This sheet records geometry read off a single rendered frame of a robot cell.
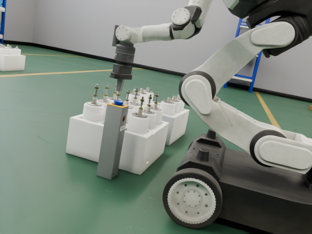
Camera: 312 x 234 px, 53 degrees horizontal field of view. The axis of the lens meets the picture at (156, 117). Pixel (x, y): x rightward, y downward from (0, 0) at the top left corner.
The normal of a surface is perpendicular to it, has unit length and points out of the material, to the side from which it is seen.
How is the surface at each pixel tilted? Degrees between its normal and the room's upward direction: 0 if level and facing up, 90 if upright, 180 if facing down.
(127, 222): 0
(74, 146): 90
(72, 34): 90
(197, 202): 90
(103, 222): 0
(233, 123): 90
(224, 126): 108
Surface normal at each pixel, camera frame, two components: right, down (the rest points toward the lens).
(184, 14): -0.31, -0.28
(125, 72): 0.80, 0.27
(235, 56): -0.50, 0.45
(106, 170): -0.29, 0.15
